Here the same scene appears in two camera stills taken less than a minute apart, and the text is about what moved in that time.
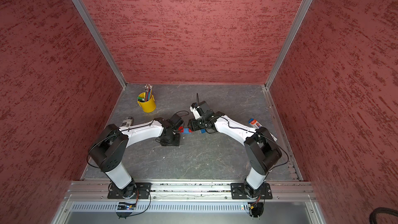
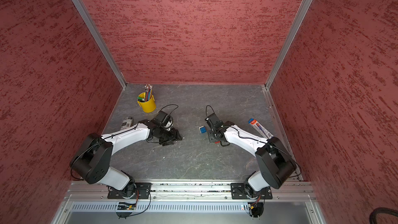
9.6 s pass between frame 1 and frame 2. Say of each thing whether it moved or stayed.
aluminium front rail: stayed
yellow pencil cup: stayed
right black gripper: moved
